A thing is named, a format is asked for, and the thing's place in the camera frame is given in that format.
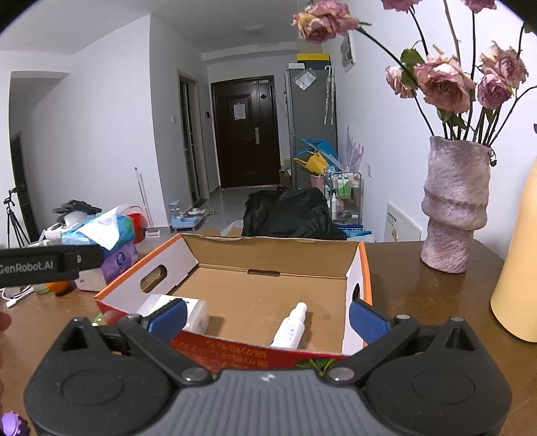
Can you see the cream yellow thermos jug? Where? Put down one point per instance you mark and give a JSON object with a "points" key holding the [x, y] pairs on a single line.
{"points": [[520, 272]]}

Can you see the glass side door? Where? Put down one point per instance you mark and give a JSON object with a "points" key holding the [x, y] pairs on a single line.
{"points": [[188, 142]]}

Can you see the white folded umbrella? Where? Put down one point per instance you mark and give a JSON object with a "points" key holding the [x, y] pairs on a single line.
{"points": [[329, 96]]}

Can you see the purple cap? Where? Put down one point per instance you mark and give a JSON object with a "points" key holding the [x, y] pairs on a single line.
{"points": [[12, 425]]}

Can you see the purple flower wall decoration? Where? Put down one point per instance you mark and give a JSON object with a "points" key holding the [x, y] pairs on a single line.
{"points": [[354, 151]]}

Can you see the white spray bottle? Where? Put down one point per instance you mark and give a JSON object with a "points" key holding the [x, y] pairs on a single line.
{"points": [[289, 327]]}

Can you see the dark brown door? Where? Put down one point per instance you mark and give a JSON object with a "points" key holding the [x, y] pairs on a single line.
{"points": [[247, 146]]}

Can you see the yellow box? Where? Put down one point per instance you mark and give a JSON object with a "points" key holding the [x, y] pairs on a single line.
{"points": [[312, 58]]}

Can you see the blue tissue pack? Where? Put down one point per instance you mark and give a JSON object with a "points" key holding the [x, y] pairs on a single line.
{"points": [[126, 226]]}

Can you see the white paper notice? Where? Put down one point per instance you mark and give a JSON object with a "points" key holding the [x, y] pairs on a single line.
{"points": [[239, 111]]}

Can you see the grey refrigerator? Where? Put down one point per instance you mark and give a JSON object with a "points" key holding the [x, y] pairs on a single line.
{"points": [[310, 117]]}

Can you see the red bucket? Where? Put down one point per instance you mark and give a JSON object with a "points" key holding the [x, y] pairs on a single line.
{"points": [[137, 228]]}

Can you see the small white box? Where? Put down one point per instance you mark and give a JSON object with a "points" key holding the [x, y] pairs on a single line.
{"points": [[197, 312]]}

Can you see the red orange cardboard box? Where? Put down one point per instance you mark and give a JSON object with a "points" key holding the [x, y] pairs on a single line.
{"points": [[251, 293]]}

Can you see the wall poster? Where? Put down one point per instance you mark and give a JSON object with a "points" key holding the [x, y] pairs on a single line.
{"points": [[348, 52]]}

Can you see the white mop stick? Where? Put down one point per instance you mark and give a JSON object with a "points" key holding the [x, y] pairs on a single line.
{"points": [[142, 193]]}

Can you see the pink bin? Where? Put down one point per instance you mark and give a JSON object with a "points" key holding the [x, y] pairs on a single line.
{"points": [[316, 181]]}

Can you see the bunch of dried pink roses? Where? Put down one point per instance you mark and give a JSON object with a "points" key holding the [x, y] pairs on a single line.
{"points": [[444, 84]]}

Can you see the pink textured vase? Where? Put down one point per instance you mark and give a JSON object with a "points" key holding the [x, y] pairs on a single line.
{"points": [[455, 201]]}

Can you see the white plastic bag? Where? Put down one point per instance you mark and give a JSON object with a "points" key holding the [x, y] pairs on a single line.
{"points": [[231, 228]]}

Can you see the black bag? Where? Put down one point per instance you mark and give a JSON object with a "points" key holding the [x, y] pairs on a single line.
{"points": [[289, 214]]}

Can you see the clear plastic bag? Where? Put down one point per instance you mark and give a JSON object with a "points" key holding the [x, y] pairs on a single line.
{"points": [[305, 79]]}

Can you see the black frame stand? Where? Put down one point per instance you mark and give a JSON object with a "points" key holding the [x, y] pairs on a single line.
{"points": [[77, 206]]}

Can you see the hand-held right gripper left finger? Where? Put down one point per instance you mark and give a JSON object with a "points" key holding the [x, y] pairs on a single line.
{"points": [[170, 316]]}

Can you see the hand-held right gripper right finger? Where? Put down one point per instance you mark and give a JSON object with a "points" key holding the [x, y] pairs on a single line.
{"points": [[369, 320]]}

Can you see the pet water dispenser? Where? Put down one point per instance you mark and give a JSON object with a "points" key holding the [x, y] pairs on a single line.
{"points": [[180, 218]]}

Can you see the metal cart with bottles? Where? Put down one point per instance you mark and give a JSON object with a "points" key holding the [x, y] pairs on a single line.
{"points": [[342, 188]]}

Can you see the purple tissue pack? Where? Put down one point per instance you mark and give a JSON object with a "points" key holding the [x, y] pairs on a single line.
{"points": [[119, 258]]}

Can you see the black tripod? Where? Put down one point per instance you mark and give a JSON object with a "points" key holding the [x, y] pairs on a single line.
{"points": [[10, 214]]}

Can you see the orange fruit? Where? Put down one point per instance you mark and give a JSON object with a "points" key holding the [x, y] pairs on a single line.
{"points": [[56, 286]]}

